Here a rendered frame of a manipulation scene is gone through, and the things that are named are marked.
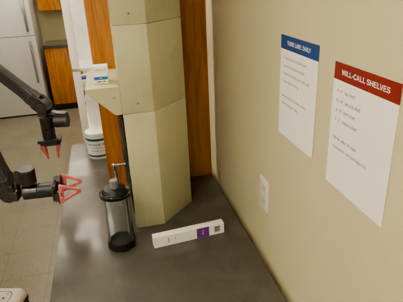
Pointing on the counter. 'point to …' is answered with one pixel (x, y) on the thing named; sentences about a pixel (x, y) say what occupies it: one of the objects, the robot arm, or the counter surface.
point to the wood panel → (110, 140)
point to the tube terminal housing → (154, 117)
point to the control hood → (105, 91)
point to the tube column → (142, 11)
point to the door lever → (116, 169)
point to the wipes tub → (95, 142)
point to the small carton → (100, 73)
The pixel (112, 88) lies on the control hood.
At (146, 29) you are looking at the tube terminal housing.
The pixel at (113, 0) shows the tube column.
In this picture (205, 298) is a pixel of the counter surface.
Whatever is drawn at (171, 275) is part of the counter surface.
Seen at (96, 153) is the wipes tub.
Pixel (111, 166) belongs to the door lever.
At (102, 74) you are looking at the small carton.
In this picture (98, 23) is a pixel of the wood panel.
